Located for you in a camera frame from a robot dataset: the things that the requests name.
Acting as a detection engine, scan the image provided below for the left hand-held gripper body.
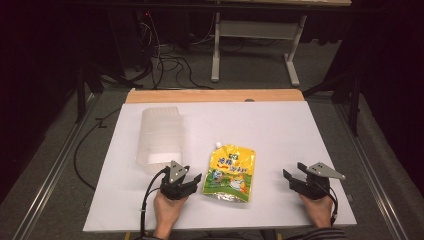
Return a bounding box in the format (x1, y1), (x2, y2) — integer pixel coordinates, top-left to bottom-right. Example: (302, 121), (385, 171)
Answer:
(159, 160), (198, 201)

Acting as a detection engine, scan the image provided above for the yellow spouted food pouch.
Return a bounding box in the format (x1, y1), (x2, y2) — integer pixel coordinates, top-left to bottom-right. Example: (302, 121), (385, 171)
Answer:
(202, 141), (257, 204)

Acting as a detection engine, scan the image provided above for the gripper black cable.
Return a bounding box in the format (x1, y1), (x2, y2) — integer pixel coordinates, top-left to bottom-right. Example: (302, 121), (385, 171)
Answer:
(319, 181), (340, 227)
(139, 166), (170, 240)

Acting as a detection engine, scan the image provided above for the metal floor rail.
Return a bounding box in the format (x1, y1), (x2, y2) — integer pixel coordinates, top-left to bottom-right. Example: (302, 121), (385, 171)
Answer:
(333, 101), (406, 240)
(11, 93), (103, 240)

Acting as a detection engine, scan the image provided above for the wooden table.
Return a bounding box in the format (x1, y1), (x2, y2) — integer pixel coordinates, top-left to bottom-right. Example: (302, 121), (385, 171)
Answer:
(125, 88), (306, 104)

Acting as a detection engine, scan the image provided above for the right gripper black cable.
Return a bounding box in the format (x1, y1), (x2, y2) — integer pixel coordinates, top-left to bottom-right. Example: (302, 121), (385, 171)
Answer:
(319, 181), (340, 227)

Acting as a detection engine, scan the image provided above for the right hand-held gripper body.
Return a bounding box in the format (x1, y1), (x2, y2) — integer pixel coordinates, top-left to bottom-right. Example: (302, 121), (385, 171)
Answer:
(289, 162), (347, 201)

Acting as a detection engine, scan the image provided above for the clear plastic container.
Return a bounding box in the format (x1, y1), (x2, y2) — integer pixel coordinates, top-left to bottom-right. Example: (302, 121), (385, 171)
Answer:
(135, 106), (185, 175)

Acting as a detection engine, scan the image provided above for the white metal desk frame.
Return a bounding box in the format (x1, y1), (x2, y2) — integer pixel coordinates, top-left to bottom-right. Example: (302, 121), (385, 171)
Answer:
(210, 11), (308, 88)

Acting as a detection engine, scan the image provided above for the long black floor cable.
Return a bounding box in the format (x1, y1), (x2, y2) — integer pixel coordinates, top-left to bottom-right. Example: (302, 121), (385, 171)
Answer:
(73, 107), (123, 192)

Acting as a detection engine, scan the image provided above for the dark computer tower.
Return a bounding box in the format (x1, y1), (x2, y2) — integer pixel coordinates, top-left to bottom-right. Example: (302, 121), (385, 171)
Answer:
(132, 9), (158, 69)

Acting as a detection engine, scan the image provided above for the tangle of black floor cables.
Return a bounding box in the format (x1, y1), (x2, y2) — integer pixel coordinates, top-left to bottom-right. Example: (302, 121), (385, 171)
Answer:
(133, 13), (216, 91)

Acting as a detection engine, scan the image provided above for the black metal stand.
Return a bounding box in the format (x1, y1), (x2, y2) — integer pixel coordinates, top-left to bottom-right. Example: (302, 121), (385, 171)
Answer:
(301, 71), (363, 138)
(73, 61), (141, 125)

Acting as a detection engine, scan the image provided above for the person's right hand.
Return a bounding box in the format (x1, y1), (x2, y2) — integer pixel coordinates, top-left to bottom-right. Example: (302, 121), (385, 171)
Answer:
(299, 193), (334, 229)

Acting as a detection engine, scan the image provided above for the white table mat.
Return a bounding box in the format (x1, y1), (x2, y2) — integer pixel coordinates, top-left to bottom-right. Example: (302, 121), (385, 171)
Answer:
(82, 101), (358, 233)

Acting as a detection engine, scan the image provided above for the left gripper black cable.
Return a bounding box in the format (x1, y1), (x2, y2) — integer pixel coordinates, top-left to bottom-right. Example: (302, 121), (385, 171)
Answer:
(139, 166), (170, 240)

